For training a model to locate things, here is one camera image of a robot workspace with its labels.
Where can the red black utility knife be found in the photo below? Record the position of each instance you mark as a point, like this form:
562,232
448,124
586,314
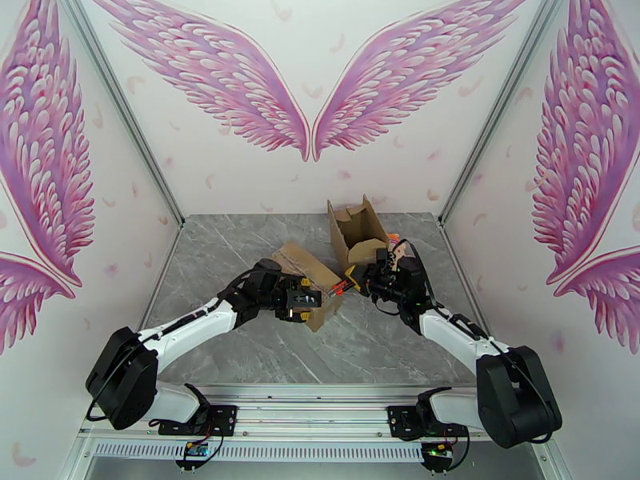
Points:
340,288

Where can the brown taped cardboard box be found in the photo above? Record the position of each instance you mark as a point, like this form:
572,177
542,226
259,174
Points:
365,253
305,261

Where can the pink pirate plush doll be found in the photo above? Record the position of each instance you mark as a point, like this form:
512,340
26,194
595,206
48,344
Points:
402,251

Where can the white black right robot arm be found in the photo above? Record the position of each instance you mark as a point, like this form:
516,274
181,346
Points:
515,398

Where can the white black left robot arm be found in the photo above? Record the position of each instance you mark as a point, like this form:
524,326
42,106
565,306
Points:
185,326

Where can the small green circuit board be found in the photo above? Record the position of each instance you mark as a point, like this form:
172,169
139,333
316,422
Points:
437,449
196,449

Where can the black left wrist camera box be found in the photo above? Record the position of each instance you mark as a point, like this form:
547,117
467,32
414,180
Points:
305,299

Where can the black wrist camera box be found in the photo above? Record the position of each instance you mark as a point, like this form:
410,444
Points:
305,299
386,257

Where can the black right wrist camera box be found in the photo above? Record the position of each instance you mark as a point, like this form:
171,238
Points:
386,257

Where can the aluminium mounting rail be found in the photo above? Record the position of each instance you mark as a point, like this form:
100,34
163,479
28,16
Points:
310,411

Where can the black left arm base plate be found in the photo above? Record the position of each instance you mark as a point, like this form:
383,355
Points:
225,418

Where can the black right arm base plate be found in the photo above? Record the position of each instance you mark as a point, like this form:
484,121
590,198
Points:
400,421

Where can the aluminium frame post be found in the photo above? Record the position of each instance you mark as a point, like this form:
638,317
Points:
126,108
501,108

